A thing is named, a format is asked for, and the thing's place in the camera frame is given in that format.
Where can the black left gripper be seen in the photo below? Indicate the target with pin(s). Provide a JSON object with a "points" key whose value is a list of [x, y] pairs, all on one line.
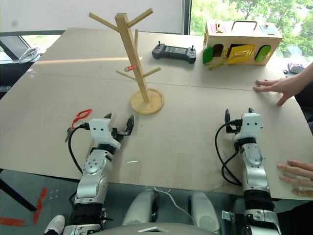
{"points": [[119, 133]]}

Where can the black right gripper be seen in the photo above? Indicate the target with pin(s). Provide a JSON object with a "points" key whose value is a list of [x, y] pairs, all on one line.
{"points": [[236, 126]]}

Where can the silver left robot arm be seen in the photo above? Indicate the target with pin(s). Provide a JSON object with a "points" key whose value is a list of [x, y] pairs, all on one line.
{"points": [[93, 169]]}

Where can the person's bare left forearm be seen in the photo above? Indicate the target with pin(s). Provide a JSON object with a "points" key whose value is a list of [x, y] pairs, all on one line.
{"points": [[305, 79]]}

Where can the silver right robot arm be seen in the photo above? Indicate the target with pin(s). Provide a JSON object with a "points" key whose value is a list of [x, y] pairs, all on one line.
{"points": [[254, 169]]}

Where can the keys on red clasp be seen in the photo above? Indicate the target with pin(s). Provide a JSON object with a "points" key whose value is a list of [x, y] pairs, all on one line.
{"points": [[88, 111]]}

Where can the person's bare left hand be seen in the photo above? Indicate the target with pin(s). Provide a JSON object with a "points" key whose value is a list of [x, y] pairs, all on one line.
{"points": [[281, 86]]}

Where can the person's bare right hand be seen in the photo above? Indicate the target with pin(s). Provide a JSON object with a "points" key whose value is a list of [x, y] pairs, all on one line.
{"points": [[303, 175]]}

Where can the person's dark clothing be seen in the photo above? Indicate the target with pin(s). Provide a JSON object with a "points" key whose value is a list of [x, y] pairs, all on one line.
{"points": [[306, 110]]}

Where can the wooden tree-shaped hanging stand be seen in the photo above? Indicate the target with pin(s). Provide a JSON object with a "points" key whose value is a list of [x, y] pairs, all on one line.
{"points": [[127, 49]]}

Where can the purple grey object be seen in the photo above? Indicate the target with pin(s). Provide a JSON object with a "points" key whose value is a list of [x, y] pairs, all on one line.
{"points": [[296, 67]]}

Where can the wooden lock box with doors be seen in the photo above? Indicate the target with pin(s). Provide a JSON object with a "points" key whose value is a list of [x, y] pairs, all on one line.
{"points": [[244, 39]]}

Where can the grey handheld remote controller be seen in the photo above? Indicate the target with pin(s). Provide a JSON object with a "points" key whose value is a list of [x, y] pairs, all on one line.
{"points": [[173, 52]]}

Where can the silver rounded robot leg cover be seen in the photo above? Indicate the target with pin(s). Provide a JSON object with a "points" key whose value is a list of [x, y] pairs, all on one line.
{"points": [[141, 208], [204, 210]]}

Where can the red floor tape strip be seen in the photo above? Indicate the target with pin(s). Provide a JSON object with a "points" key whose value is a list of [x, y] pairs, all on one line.
{"points": [[11, 221], [40, 203]]}

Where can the grey robot torso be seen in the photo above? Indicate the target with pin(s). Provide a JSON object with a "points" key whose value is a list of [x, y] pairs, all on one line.
{"points": [[156, 230]]}

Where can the white shoe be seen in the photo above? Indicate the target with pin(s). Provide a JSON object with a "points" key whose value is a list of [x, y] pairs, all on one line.
{"points": [[55, 224]]}

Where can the black table leg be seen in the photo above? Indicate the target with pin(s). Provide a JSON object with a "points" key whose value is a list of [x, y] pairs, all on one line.
{"points": [[17, 193]]}

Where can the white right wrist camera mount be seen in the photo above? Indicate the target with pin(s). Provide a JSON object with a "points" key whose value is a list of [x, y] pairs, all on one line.
{"points": [[252, 123]]}

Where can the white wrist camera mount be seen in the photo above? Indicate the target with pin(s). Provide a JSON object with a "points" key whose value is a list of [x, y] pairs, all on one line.
{"points": [[99, 129], [252, 123]]}

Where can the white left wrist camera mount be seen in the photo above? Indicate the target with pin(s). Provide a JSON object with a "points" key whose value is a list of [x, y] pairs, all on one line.
{"points": [[99, 129]]}

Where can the black window frame post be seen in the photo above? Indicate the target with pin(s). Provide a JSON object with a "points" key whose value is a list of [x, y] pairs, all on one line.
{"points": [[187, 17]]}

